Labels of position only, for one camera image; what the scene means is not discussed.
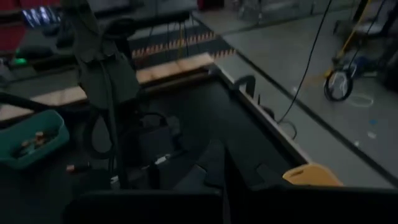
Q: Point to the black desk chair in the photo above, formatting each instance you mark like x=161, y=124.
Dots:
x=377, y=18

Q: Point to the black table clamp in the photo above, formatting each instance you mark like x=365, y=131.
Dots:
x=247, y=84

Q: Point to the black desk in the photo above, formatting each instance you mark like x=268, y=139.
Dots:
x=149, y=15

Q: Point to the yellow plastic bin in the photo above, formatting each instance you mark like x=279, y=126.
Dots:
x=311, y=175

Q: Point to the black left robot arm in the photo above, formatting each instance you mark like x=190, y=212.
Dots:
x=99, y=62

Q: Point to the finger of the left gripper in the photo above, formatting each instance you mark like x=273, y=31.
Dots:
x=154, y=175
x=123, y=172

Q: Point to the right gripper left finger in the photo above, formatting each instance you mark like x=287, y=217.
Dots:
x=211, y=165

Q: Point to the copper-top black Duracell battery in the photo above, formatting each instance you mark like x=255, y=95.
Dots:
x=25, y=144
x=38, y=136
x=77, y=168

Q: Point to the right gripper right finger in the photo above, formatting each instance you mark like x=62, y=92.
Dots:
x=245, y=171

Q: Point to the teal plastic bin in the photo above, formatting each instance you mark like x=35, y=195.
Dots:
x=31, y=155

